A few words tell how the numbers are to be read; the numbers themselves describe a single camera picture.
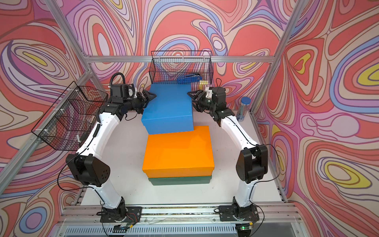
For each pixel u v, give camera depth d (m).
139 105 0.70
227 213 0.73
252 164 0.47
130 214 0.73
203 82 0.84
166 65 0.95
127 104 0.67
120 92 0.60
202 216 0.74
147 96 0.71
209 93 0.76
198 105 0.73
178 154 0.70
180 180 0.79
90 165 0.44
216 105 0.64
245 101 0.98
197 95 0.72
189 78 0.91
